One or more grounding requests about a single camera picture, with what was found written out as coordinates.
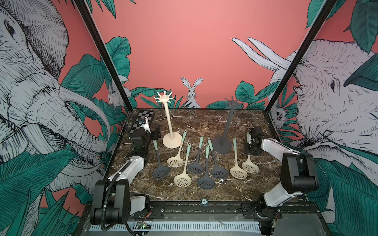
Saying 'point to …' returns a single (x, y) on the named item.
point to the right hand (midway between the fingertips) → (247, 147)
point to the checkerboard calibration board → (149, 114)
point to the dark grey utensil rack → (222, 144)
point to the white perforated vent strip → (185, 227)
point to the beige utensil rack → (172, 140)
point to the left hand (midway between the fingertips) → (154, 123)
